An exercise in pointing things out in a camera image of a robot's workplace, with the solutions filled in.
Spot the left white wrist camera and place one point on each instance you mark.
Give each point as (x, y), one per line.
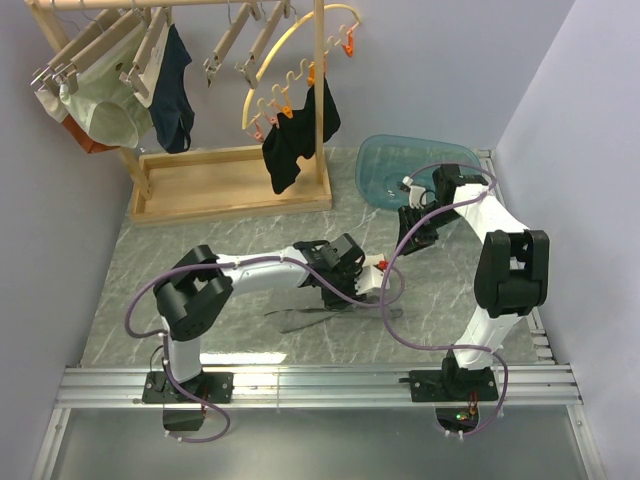
(370, 279)

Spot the wooden drying rack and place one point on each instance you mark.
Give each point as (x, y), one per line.
(198, 183)

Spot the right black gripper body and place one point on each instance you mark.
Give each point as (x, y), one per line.
(427, 234)

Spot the light green underwear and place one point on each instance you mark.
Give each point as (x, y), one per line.
(105, 107)

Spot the black underwear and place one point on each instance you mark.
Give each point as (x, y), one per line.
(293, 138)

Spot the orange underwear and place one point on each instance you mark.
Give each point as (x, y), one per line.
(87, 144)

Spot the navy blue underwear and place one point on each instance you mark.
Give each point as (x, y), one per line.
(170, 110)

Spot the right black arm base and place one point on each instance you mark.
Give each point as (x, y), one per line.
(456, 393)

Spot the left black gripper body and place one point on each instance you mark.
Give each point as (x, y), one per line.
(344, 282)

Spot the grey and cream underwear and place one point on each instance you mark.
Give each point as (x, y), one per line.
(292, 320)

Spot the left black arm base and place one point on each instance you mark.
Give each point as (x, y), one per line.
(181, 414)

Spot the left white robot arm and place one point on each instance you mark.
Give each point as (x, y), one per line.
(190, 301)

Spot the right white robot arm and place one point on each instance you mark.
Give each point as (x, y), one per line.
(511, 278)

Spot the aluminium mounting rail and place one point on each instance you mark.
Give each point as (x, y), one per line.
(306, 386)

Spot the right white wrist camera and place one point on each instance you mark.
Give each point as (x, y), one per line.
(417, 194)

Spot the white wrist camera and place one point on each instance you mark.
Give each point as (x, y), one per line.
(370, 279)
(417, 194)

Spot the blue plastic basin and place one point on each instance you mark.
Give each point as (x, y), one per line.
(384, 160)

